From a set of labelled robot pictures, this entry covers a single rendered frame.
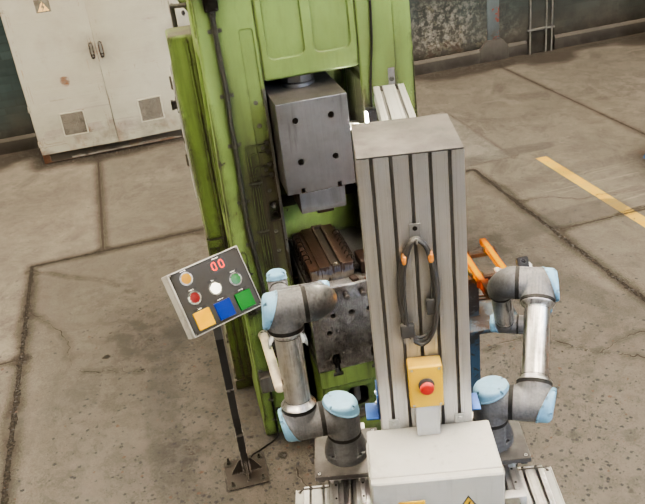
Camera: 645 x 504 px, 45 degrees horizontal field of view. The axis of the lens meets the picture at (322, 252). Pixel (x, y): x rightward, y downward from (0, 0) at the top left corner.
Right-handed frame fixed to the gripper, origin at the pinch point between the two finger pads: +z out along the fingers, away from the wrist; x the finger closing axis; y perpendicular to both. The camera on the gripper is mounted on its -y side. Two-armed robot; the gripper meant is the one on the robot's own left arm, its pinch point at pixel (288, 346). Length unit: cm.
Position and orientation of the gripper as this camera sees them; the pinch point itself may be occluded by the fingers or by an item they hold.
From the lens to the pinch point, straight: 309.3
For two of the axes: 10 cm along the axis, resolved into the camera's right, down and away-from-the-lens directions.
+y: 0.1, 4.7, -8.8
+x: 9.9, -1.1, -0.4
